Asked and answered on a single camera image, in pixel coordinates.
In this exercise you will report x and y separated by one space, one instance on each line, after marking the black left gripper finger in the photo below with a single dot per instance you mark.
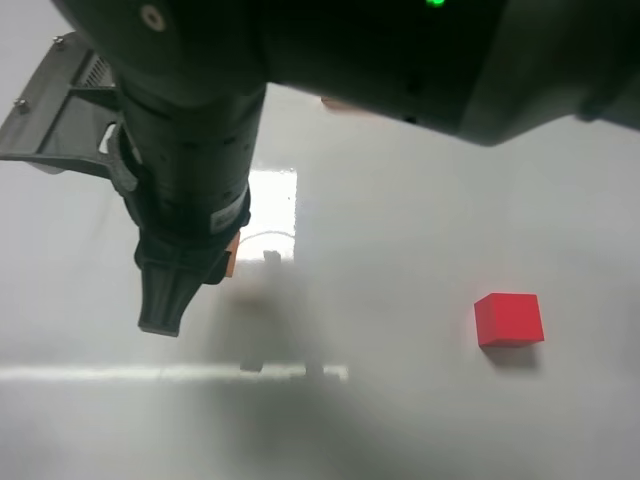
166 293

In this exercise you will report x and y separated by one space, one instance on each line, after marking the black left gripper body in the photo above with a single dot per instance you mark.
191 164

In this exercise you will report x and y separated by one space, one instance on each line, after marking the orange cube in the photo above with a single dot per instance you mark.
232 250

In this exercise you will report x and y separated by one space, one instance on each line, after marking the red cube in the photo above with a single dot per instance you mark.
508 320

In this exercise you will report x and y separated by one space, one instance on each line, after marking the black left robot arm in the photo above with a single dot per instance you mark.
191 77

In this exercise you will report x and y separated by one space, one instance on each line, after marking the red template block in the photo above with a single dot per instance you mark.
337 106

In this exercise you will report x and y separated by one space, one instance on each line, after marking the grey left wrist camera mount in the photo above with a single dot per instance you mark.
68 117

